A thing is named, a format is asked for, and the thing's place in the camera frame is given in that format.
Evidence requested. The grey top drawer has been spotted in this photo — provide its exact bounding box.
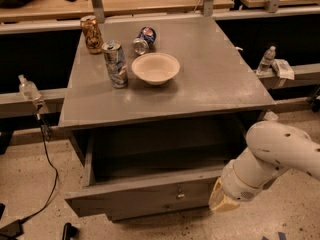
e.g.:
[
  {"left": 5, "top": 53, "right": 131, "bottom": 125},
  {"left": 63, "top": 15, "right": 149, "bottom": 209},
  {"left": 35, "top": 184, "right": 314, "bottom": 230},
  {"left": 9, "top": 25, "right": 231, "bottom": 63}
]
[{"left": 64, "top": 114, "right": 268, "bottom": 218}]

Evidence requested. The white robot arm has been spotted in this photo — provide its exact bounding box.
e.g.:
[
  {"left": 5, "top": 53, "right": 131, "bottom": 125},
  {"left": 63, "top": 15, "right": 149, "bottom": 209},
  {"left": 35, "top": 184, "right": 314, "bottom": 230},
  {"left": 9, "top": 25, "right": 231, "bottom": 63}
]
[{"left": 209, "top": 121, "right": 320, "bottom": 212}]

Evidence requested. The grey wooden drawer cabinet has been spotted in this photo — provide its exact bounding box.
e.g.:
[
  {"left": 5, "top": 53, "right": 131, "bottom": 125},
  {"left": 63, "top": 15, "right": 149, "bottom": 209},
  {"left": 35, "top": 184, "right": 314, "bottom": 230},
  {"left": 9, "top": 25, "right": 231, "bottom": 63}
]
[{"left": 58, "top": 15, "right": 277, "bottom": 222}]

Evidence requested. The white paper bowl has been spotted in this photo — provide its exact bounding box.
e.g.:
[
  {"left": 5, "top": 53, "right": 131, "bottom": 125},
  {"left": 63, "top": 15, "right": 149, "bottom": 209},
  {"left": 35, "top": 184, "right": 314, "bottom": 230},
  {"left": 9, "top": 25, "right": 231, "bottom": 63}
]
[{"left": 131, "top": 53, "right": 180, "bottom": 85}]

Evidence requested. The white crumpled packet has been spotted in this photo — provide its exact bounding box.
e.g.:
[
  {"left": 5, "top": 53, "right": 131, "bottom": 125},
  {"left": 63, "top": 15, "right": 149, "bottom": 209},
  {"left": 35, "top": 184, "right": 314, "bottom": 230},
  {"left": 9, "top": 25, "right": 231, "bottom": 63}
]
[{"left": 272, "top": 59, "right": 295, "bottom": 80}]

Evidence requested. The black object on floor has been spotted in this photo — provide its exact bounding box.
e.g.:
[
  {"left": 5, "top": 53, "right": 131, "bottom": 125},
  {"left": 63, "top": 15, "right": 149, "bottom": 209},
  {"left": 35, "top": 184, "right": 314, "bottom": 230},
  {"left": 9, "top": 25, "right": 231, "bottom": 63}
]
[{"left": 62, "top": 223, "right": 78, "bottom": 240}]

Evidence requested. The clear water bottle right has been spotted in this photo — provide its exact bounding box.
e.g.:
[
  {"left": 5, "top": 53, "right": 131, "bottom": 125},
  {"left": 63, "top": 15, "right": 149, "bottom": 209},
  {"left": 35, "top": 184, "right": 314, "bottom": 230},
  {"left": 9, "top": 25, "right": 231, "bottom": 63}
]
[{"left": 256, "top": 46, "right": 276, "bottom": 75}]

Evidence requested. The blue pepsi can lying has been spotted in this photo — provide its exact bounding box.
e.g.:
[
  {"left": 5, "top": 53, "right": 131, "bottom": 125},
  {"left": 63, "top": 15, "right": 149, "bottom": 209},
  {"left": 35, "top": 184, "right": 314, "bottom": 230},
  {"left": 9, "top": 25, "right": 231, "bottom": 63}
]
[{"left": 132, "top": 27, "right": 156, "bottom": 55}]

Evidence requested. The tall silver blue can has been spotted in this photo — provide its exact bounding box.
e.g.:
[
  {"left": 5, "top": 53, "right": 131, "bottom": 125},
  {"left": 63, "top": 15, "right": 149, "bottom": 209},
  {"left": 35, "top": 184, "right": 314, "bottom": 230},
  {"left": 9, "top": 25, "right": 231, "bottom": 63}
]
[{"left": 102, "top": 40, "right": 128, "bottom": 88}]

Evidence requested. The black power adapter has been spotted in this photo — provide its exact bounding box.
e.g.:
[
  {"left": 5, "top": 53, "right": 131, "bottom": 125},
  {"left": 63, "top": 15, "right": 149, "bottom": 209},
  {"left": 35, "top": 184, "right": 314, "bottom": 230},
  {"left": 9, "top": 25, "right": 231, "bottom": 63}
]
[{"left": 0, "top": 220, "right": 23, "bottom": 240}]

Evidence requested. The orange gold can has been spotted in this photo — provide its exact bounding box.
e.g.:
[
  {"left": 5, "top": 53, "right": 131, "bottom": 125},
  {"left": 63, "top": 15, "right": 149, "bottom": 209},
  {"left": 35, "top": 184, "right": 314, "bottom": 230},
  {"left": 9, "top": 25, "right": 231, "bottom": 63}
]
[{"left": 80, "top": 15, "right": 103, "bottom": 54}]

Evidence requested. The wooden desk left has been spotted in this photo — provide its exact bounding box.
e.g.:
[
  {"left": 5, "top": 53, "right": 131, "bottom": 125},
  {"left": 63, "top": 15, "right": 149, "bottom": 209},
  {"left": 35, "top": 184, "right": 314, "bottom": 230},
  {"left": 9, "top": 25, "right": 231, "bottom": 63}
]
[{"left": 0, "top": 0, "right": 203, "bottom": 23}]

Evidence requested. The black power cable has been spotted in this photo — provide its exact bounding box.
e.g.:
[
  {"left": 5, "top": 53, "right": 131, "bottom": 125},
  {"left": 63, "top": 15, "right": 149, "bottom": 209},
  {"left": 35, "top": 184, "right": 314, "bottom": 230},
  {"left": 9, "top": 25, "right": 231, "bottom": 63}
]
[{"left": 19, "top": 112, "right": 60, "bottom": 224}]

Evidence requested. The clear bottle left rail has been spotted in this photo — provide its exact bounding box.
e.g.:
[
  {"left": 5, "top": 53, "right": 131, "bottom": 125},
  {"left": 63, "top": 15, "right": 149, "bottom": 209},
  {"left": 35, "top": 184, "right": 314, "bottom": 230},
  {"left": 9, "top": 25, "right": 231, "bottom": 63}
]
[{"left": 18, "top": 75, "right": 41, "bottom": 101}]

